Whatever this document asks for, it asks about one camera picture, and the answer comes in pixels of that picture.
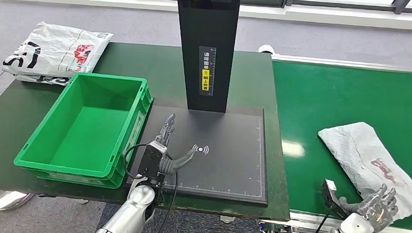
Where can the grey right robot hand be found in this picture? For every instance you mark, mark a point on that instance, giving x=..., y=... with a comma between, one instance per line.
x=379, y=210

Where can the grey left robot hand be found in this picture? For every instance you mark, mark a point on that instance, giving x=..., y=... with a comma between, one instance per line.
x=178, y=163

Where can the grey plastic parcel bag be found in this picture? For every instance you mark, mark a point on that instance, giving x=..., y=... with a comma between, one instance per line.
x=357, y=150

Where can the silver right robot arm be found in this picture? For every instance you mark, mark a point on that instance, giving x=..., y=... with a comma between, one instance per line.
x=355, y=228

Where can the silver conveyor control box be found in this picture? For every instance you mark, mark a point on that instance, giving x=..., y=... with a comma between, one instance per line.
x=277, y=227

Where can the green conveyor belt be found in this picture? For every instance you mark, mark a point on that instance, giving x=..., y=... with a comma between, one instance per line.
x=331, y=100

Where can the white conveyor end cap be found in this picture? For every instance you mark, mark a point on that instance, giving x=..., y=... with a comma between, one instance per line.
x=266, y=48

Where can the flat white printed parcel bag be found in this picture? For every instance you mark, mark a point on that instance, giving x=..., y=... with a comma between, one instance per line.
x=40, y=80

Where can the large white printed parcel bag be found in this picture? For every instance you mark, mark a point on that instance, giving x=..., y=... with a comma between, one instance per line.
x=56, y=50

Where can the yellow and black ruler label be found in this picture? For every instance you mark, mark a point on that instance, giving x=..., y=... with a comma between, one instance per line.
x=205, y=81

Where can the green plastic crate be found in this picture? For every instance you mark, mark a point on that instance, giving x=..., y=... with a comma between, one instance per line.
x=87, y=135

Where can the dark green table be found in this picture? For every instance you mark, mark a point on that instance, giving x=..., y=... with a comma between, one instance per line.
x=249, y=82

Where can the black scanner column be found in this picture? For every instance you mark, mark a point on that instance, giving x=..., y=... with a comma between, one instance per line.
x=192, y=42

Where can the round chrome base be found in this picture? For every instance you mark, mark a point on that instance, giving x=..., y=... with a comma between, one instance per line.
x=6, y=200

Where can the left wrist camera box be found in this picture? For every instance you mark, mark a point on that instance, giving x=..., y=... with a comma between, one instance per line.
x=150, y=162

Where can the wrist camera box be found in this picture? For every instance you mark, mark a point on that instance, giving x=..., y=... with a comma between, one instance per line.
x=150, y=162
x=331, y=197

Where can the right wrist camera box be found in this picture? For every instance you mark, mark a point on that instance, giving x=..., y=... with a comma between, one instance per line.
x=331, y=197

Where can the black scanner base plate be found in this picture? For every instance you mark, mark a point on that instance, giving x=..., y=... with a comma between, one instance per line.
x=231, y=172

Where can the aluminium conveyor frame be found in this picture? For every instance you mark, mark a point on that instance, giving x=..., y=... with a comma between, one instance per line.
x=309, y=223

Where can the small white plastic bracket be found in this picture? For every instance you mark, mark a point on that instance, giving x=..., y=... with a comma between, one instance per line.
x=227, y=219

